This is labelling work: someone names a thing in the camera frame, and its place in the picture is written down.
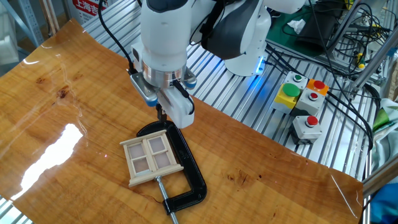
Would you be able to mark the grey box large red button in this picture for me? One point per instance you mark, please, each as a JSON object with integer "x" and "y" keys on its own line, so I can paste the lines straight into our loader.
{"x": 306, "y": 129}

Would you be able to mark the silver camera with blue ends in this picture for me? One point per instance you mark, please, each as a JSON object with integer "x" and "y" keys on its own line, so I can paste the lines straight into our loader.
{"x": 143, "y": 88}

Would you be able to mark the blue metal shelf frame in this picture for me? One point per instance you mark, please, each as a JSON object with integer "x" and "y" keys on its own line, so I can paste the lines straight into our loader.
{"x": 28, "y": 21}

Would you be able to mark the miniature wooden sliding window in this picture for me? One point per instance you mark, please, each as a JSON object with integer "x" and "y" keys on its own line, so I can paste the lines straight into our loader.
{"x": 150, "y": 158}

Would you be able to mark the green table mat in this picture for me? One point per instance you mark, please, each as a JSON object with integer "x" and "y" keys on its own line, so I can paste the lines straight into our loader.
{"x": 280, "y": 34}

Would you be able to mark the crumpled white tissue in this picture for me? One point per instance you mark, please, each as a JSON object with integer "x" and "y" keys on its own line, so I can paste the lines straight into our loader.
{"x": 297, "y": 25}

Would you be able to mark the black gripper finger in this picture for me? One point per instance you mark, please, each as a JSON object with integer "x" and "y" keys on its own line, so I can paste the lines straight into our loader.
{"x": 159, "y": 112}
{"x": 164, "y": 117}

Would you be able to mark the wooden stick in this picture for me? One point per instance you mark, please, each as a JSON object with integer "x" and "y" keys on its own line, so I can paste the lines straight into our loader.
{"x": 49, "y": 15}

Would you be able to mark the grey box small green button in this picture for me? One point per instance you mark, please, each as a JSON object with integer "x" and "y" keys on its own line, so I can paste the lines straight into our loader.
{"x": 297, "y": 79}

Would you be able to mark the yellow box with green button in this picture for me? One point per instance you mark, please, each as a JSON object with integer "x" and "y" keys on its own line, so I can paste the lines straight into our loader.
{"x": 286, "y": 95}

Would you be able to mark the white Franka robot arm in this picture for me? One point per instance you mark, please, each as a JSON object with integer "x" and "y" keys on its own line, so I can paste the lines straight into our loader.
{"x": 168, "y": 37}

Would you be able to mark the orange box with red button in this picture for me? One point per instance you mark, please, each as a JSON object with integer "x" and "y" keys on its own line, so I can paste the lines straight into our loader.
{"x": 317, "y": 86}

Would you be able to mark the red and white sign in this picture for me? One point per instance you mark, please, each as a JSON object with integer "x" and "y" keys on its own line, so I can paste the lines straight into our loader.
{"x": 88, "y": 7}

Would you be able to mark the glossy wood-grain mat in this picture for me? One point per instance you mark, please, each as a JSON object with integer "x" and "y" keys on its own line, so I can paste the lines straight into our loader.
{"x": 77, "y": 109}

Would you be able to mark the grey box small red button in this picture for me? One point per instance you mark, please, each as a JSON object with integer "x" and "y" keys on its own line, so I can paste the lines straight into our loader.
{"x": 311, "y": 102}

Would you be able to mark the green and white cloth bag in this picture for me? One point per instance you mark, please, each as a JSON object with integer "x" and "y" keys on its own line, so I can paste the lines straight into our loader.
{"x": 385, "y": 130}

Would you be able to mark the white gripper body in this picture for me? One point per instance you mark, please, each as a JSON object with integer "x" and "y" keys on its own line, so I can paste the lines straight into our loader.
{"x": 180, "y": 109}

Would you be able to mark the slanted aluminium profile post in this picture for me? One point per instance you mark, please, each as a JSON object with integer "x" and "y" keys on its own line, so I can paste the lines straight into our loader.
{"x": 374, "y": 60}

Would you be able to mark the black pouch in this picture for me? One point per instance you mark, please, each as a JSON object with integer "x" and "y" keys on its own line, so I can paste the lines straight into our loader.
{"x": 317, "y": 29}

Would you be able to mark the black C-clamp with steel screw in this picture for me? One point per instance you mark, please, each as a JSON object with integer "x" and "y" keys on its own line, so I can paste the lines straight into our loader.
{"x": 192, "y": 174}

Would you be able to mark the blue cloth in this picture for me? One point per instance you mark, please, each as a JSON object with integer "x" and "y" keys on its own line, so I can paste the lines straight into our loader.
{"x": 385, "y": 205}

